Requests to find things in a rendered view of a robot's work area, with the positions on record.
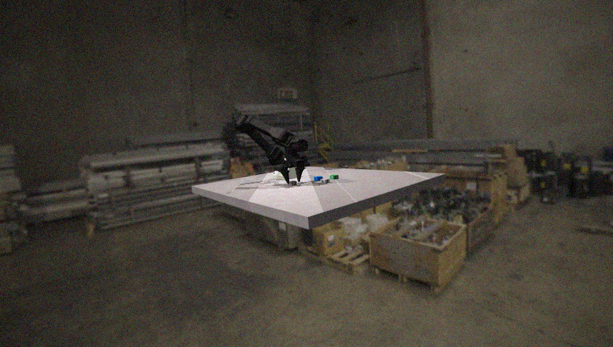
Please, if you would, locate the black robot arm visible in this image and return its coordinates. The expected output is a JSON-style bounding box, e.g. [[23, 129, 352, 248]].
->
[[234, 114, 308, 167]]

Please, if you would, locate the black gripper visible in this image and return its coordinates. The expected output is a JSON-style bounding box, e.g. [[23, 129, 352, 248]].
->
[[274, 152, 310, 184]]

